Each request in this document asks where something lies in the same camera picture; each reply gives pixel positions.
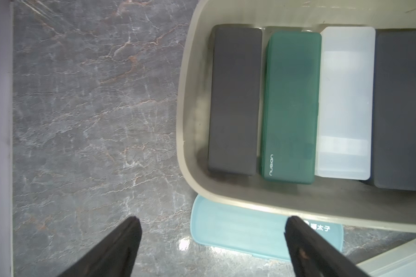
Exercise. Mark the black pencil case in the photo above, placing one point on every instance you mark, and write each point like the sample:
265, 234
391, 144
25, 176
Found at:
393, 163
235, 100

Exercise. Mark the translucent pencil case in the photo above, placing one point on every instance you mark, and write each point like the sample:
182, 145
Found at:
397, 262
344, 136

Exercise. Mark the dark green pencil case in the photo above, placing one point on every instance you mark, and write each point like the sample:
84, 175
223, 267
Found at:
290, 107

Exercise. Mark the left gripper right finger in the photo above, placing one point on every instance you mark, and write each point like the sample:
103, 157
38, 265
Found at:
313, 256

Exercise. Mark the teal blue pencil case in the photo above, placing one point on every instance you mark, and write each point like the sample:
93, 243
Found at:
223, 226

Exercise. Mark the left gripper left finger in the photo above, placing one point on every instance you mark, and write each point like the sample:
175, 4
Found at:
114, 256

